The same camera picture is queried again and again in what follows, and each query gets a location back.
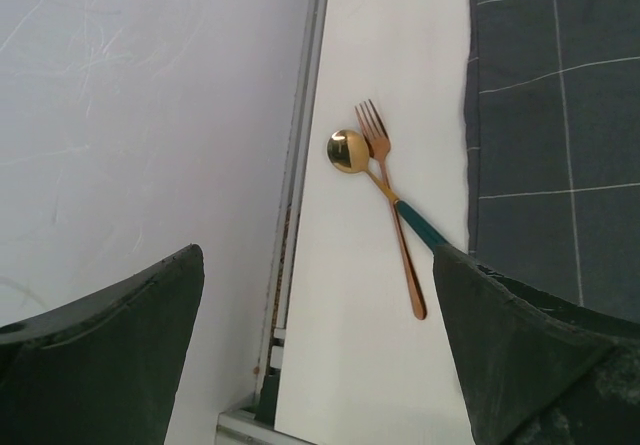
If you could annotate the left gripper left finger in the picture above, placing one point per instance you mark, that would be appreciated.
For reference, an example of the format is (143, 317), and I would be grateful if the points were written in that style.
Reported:
(103, 369)

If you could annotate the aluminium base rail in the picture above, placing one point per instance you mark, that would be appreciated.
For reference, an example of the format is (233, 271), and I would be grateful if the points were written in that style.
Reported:
(252, 426)

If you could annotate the gold spoon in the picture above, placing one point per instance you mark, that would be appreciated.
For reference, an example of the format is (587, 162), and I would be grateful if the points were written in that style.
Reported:
(348, 152)

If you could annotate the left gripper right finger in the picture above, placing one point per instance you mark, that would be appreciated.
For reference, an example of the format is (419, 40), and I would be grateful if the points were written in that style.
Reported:
(534, 368)

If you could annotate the dark grey checked cloth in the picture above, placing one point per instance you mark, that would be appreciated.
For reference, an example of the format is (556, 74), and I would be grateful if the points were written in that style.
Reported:
(552, 132)

